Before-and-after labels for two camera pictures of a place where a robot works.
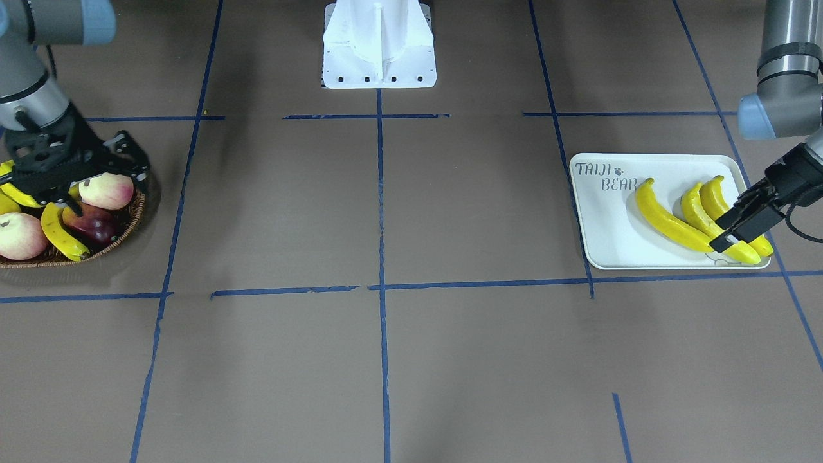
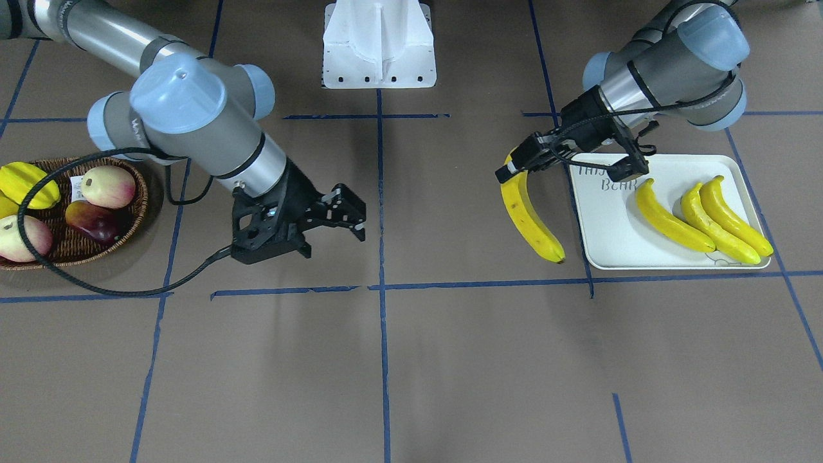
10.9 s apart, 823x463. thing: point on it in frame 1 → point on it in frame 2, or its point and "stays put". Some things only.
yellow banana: x=60 y=235 → x=526 y=218
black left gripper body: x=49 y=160 → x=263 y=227
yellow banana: x=667 y=223 stays put
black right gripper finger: x=770 y=216 → x=537 y=152
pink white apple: x=22 y=236 stays put
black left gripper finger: x=72 y=202 → x=304 y=248
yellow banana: x=699 y=217 stays put
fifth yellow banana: x=11 y=198 stays put
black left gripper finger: x=125 y=155 → x=339 y=206
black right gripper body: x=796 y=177 → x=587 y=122
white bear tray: x=616 y=234 stays put
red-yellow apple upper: x=107 y=190 stays put
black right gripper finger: x=758 y=193 → x=633 y=164
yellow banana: x=712 y=193 stays put
